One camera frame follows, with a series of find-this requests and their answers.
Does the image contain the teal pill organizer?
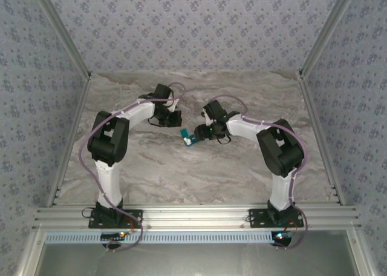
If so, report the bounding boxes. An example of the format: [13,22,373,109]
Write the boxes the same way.
[179,128,203,149]

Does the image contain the grey metal panel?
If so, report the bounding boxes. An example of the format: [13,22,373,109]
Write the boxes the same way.
[36,242,363,276]

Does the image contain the aluminium front frame rail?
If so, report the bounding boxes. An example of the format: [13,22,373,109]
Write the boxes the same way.
[32,203,362,230]

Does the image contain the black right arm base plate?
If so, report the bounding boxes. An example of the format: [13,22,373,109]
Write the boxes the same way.
[248,208,304,228]

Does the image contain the slotted light blue cable duct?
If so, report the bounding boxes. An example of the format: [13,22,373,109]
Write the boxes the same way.
[44,231,348,245]

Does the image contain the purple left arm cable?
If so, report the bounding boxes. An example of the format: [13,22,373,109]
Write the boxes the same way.
[78,82,186,252]

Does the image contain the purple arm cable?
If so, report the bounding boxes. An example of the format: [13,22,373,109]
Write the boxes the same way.
[209,94,310,250]
[78,82,186,252]

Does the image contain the aluminium left side rail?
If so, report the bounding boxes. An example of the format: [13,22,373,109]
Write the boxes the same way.
[47,73,93,207]

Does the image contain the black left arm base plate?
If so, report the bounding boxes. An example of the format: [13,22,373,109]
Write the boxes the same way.
[88,208,143,228]

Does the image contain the aluminium right side rail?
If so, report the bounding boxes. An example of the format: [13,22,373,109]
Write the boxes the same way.
[297,73,346,206]

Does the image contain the aluminium left upright post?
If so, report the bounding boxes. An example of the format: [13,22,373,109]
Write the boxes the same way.
[30,0,93,81]

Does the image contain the aluminium upright post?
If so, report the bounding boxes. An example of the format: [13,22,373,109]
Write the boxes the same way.
[30,0,93,81]
[298,0,361,81]

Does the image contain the aluminium right upright post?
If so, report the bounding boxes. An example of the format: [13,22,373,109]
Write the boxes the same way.
[298,0,361,81]

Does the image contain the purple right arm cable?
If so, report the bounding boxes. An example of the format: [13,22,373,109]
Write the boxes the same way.
[209,94,310,250]

